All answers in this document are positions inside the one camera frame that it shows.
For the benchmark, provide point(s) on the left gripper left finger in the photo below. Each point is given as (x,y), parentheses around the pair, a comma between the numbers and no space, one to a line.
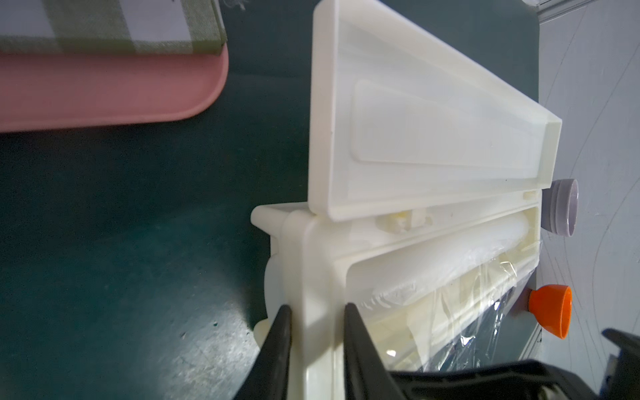
(268,378)

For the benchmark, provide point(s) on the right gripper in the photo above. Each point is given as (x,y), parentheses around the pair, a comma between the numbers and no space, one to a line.
(528,379)

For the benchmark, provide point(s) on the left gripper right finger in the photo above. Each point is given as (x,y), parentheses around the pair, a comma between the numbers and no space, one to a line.
(365,376)

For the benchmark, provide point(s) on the white plastic wrap dispenser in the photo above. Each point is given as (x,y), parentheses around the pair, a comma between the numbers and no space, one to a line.
(410,141)

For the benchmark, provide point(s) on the green checkered cloth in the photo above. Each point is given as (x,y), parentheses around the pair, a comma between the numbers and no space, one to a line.
(112,27)

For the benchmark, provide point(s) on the orange bowl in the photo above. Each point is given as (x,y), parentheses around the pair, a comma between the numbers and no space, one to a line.
(552,306)

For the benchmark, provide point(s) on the clear plastic wrap sheet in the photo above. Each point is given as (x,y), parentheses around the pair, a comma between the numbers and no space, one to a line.
(416,300)

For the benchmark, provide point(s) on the pink tray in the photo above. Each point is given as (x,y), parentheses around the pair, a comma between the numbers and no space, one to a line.
(41,92)

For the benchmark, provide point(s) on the purple bowl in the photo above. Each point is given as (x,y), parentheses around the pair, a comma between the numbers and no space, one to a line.
(560,207)

